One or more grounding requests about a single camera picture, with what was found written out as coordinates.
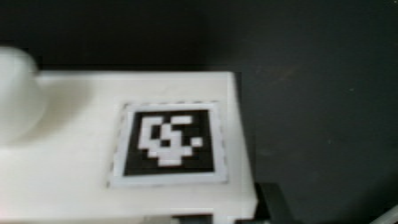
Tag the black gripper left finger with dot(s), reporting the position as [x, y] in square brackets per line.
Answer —
[193, 219]

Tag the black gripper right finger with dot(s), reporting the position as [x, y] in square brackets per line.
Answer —
[272, 211]

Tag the small white drawer with knob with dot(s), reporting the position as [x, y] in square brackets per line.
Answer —
[120, 146]

